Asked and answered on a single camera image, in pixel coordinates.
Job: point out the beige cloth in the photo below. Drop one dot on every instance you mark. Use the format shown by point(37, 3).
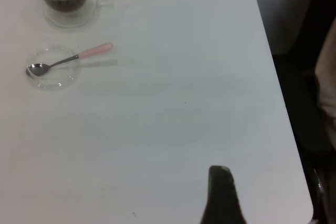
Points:
point(326, 77)

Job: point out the clear glass saucer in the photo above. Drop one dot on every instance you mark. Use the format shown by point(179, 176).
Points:
point(71, 22)

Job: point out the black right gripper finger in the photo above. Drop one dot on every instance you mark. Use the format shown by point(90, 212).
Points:
point(221, 197)

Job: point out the chrome chair leg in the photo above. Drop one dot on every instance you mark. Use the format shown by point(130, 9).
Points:
point(319, 192)

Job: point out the small clear glass dish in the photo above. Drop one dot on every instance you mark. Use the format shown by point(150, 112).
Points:
point(60, 77)

